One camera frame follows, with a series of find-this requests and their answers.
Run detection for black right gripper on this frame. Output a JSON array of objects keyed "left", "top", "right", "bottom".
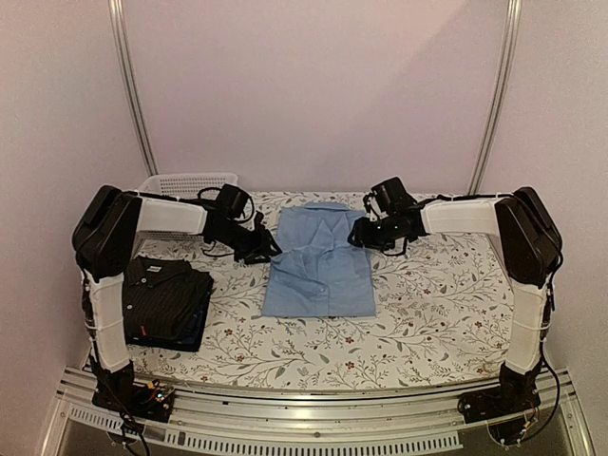
[{"left": 347, "top": 214, "right": 399, "bottom": 252}]

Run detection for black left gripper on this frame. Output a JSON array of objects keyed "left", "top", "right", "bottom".
[{"left": 215, "top": 221, "right": 283, "bottom": 265}]

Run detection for light blue long sleeve shirt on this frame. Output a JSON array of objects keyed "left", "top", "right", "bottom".
[{"left": 261, "top": 201, "right": 376, "bottom": 318}]

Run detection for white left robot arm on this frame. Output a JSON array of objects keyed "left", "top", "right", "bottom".
[{"left": 72, "top": 184, "right": 281, "bottom": 373}]

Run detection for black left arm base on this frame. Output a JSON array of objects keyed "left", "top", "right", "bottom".
[{"left": 92, "top": 364, "right": 175, "bottom": 423}]

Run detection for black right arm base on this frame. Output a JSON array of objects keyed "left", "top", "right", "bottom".
[{"left": 457, "top": 362, "right": 542, "bottom": 446}]

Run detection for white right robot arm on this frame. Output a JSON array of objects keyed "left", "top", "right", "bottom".
[{"left": 348, "top": 180, "right": 563, "bottom": 375}]

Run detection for white plastic laundry basket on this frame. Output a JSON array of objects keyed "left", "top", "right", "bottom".
[{"left": 138, "top": 172, "right": 238, "bottom": 241}]

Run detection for black pinstriped folded shirt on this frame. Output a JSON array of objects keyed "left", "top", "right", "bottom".
[{"left": 122, "top": 256, "right": 214, "bottom": 340}]

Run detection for dark blue folded shirt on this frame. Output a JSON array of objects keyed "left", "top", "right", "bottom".
[{"left": 125, "top": 305, "right": 208, "bottom": 352}]

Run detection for perforated metal front panel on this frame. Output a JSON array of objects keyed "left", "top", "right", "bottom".
[{"left": 66, "top": 404, "right": 464, "bottom": 453}]

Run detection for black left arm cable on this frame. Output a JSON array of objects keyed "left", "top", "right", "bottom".
[{"left": 196, "top": 185, "right": 265, "bottom": 257}]

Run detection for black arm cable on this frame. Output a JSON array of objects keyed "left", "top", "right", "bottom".
[
  {"left": 536, "top": 265, "right": 564, "bottom": 443},
  {"left": 196, "top": 185, "right": 265, "bottom": 257}
]

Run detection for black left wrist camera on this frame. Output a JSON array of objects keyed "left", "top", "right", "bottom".
[{"left": 215, "top": 183, "right": 255, "bottom": 223}]

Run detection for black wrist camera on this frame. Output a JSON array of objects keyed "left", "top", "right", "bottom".
[
  {"left": 215, "top": 183, "right": 255, "bottom": 223},
  {"left": 371, "top": 177, "right": 418, "bottom": 217}
]

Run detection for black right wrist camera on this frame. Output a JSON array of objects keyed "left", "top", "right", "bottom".
[{"left": 371, "top": 177, "right": 418, "bottom": 217}]

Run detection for aluminium front rail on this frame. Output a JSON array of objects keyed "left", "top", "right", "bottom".
[{"left": 46, "top": 368, "right": 578, "bottom": 448}]

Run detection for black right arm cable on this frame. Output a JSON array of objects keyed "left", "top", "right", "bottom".
[{"left": 536, "top": 265, "right": 564, "bottom": 443}]

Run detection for left aluminium frame post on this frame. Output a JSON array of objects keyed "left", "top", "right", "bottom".
[{"left": 107, "top": 0, "right": 159, "bottom": 177}]

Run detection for aluminium frame post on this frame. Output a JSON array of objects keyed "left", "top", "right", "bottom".
[
  {"left": 107, "top": 0, "right": 159, "bottom": 177},
  {"left": 466, "top": 0, "right": 523, "bottom": 195}
]

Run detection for right aluminium frame post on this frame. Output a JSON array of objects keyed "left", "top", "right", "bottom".
[{"left": 466, "top": 0, "right": 523, "bottom": 195}]

